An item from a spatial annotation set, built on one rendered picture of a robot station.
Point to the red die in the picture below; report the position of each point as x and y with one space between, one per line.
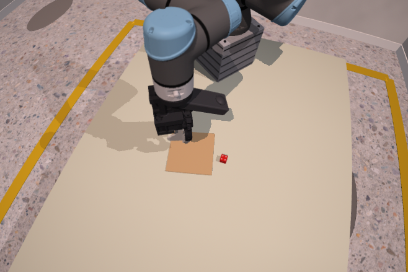
223 158

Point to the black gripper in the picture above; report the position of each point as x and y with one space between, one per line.
171 119

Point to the tan flat mat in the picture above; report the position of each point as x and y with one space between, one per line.
196 157

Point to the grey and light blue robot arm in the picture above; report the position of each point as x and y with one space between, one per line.
172 45

